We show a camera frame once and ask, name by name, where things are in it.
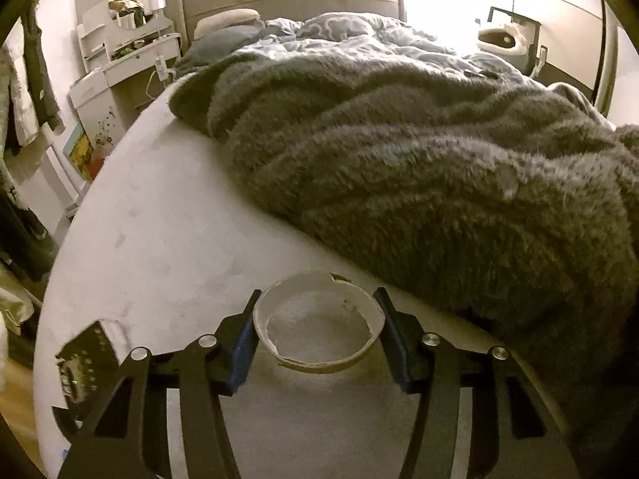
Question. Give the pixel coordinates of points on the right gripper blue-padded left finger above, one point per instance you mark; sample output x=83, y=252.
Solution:
x=246, y=341

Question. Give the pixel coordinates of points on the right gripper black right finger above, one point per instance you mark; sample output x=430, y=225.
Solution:
x=397, y=339

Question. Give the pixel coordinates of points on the torn paper bowl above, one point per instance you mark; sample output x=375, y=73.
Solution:
x=317, y=322

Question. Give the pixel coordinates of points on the black snack packet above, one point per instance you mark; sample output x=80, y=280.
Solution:
x=87, y=362

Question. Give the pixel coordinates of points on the dark grey fluffy blanket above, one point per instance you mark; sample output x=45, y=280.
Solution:
x=503, y=204

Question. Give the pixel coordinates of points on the colourful picture board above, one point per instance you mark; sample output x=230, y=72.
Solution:
x=81, y=153

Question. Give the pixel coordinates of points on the grey-blue pillow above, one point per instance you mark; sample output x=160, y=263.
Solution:
x=214, y=46

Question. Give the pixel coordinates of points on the blue patterned duvet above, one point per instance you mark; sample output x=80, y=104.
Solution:
x=373, y=37

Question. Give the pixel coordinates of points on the white dressing table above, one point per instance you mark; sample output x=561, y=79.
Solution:
x=118, y=63

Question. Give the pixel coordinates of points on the cream pillow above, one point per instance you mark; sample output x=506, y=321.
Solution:
x=225, y=19

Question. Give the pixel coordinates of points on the olive green jacket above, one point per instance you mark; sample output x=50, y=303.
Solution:
x=39, y=82

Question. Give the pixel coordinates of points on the small table lamp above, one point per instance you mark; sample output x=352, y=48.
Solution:
x=154, y=6

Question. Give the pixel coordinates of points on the mirrored wardrobe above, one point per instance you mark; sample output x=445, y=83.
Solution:
x=567, y=43

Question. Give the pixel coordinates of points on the white charger with cable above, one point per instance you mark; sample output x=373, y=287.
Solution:
x=162, y=73

